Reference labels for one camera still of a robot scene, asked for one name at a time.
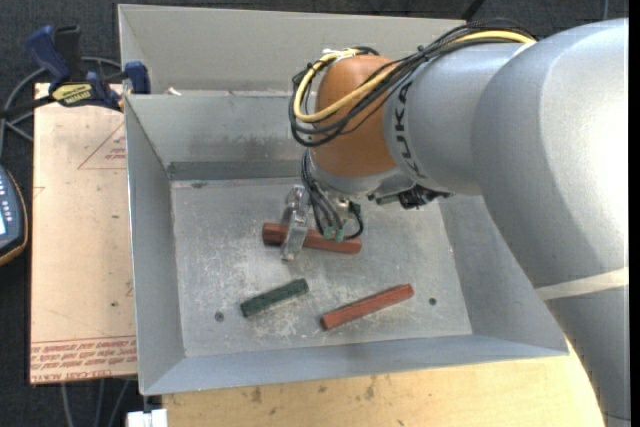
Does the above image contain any red-brown flat block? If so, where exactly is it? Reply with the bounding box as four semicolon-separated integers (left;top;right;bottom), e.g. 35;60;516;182
319;283;416;332
261;222;363;256

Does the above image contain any brown cardboard board, red print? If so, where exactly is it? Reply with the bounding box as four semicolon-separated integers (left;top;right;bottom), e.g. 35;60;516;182
29;82;139;386

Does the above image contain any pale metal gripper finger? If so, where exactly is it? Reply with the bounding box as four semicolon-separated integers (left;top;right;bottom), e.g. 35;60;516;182
282;208;310;262
280;184;304;247

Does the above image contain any black cylinder on white bracket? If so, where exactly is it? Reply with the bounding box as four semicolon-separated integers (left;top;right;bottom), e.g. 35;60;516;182
368;185;454;211

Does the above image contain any grey metal bin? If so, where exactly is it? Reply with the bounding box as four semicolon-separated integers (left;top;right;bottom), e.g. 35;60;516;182
117;3;570;397

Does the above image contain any dark green flat block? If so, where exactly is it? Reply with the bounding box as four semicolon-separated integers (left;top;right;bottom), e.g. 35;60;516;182
239;278;310;320

